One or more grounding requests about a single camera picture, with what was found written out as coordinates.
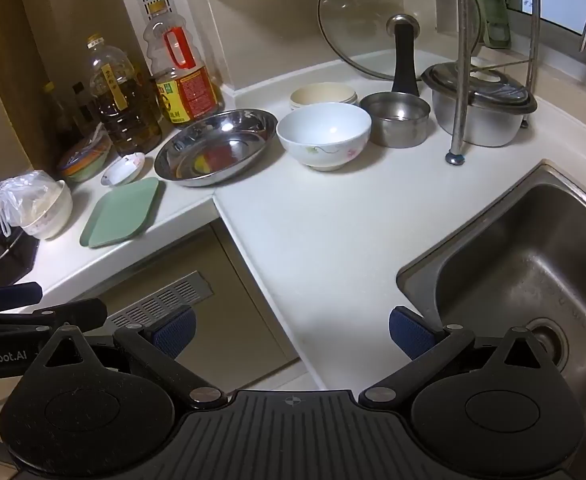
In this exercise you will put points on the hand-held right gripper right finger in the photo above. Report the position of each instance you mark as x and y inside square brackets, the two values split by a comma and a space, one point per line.
[413, 332]

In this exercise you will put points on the large steel basin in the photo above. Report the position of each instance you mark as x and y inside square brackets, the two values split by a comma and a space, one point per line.
[213, 147]

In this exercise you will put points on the clear plastic bag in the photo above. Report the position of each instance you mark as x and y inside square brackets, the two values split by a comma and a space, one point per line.
[18, 192]

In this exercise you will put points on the green plastic grater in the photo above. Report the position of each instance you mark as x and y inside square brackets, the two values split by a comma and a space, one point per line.
[493, 5]

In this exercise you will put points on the small steel cup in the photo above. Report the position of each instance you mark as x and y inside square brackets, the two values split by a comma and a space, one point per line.
[395, 135]

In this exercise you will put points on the dark glass bottle yellow cap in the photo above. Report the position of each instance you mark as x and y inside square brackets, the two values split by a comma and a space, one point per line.
[55, 110]

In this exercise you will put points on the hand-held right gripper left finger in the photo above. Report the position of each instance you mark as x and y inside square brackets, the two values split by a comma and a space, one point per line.
[175, 332]

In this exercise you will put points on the white floral bowl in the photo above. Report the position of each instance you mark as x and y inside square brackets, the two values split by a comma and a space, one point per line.
[323, 135]

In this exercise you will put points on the cream plastic bowl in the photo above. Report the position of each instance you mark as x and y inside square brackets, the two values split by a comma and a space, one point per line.
[294, 105]
[323, 94]

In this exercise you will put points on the metal dish rack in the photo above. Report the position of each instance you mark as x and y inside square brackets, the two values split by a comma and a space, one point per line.
[460, 85]

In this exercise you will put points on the metal vent grille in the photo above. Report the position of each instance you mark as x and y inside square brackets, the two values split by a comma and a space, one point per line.
[168, 295]

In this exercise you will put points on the green square plate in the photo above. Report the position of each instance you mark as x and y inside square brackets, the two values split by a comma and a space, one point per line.
[120, 212]

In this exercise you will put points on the steel pot lid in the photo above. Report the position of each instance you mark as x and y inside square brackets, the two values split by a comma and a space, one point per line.
[488, 87]

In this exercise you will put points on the small floral saucer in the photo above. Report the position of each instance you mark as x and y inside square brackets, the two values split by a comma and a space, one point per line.
[123, 170]

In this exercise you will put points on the black glass cooktop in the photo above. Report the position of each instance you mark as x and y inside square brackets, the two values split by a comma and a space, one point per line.
[3, 265]

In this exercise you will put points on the beige cabinet door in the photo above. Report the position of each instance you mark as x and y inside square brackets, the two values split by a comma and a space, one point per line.
[243, 305]

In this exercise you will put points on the white patterned bowl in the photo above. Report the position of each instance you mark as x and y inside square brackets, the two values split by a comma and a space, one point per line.
[55, 215]

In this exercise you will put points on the steel sink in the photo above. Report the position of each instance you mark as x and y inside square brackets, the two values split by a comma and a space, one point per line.
[523, 260]

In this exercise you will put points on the striped colourful bowl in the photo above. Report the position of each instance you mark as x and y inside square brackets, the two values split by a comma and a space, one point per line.
[83, 160]

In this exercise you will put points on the small steel pot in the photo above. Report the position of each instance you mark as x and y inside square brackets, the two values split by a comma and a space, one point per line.
[398, 110]

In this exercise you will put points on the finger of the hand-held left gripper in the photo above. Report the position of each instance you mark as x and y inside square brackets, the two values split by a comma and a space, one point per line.
[15, 295]
[73, 312]

